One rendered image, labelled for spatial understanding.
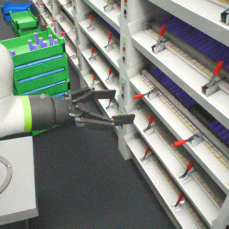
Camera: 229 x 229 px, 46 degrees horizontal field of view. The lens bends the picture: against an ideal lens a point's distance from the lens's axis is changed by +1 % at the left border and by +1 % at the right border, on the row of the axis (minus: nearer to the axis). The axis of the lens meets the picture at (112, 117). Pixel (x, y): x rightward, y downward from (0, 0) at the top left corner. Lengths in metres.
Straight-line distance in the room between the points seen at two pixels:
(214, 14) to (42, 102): 0.46
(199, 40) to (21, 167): 0.79
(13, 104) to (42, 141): 1.01
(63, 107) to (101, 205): 0.74
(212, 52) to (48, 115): 0.51
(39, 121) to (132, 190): 0.82
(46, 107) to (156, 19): 0.60
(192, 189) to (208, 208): 0.08
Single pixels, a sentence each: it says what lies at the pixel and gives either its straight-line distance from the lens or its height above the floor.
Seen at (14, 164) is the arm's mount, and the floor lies 0.33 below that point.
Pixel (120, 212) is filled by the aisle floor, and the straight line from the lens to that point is 1.32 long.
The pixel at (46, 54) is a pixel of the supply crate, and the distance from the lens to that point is 1.46.
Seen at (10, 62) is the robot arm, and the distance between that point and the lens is 0.61.
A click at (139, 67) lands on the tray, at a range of 1.14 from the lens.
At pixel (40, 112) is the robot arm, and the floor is 0.73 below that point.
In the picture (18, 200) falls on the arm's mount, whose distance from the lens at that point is 1.01.
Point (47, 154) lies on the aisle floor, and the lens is 1.58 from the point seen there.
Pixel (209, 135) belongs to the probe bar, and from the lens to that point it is 0.86.
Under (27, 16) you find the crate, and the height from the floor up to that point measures 0.16.
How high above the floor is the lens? 1.14
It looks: 40 degrees down
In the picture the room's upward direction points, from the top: straight up
